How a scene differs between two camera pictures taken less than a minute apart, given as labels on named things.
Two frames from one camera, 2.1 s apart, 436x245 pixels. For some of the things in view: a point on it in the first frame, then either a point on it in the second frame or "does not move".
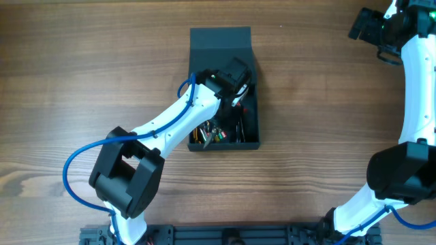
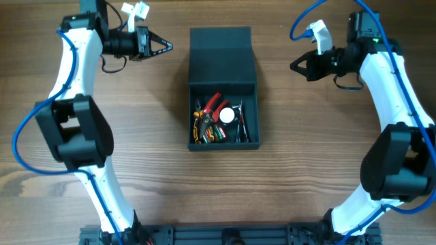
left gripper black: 225,111 -> 144,43
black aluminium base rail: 307,234 does not move
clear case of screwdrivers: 212,133 does not move
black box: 213,48 does not move
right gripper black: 369,26 -> 315,65
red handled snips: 208,138 -> 209,117
